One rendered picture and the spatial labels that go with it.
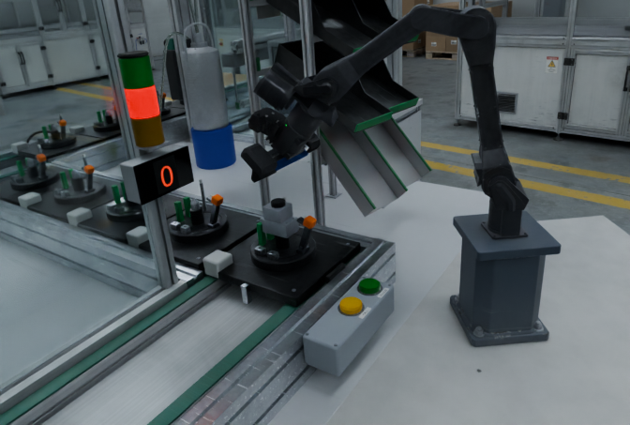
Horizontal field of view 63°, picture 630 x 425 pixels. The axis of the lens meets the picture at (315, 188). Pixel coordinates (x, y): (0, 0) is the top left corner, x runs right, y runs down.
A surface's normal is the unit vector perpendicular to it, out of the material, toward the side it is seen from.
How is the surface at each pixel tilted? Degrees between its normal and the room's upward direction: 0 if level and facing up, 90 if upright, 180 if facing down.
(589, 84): 90
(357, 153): 45
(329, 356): 90
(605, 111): 90
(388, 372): 0
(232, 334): 0
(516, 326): 90
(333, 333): 0
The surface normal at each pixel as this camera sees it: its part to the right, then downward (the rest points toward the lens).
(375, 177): 0.46, -0.50
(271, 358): -0.07, -0.92
